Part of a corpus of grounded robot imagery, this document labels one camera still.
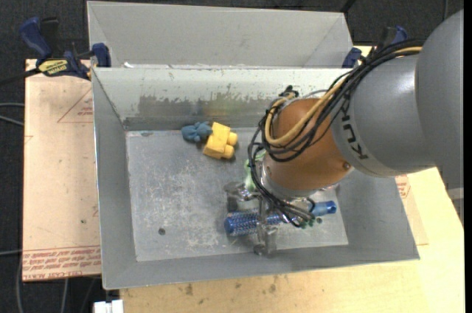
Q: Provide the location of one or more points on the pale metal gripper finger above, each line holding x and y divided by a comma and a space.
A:
239, 192
266, 241

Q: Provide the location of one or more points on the light green toy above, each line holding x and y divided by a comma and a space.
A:
250, 178

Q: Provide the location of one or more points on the grey metal bin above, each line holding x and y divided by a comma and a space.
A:
177, 193

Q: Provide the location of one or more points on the blue hairbrush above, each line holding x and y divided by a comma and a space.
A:
241, 223

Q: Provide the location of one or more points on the brown cardboard board, red print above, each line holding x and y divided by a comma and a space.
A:
59, 164

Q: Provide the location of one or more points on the yellow toy block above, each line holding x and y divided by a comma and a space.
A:
218, 141

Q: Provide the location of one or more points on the blue toy figure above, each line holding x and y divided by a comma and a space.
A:
195, 132

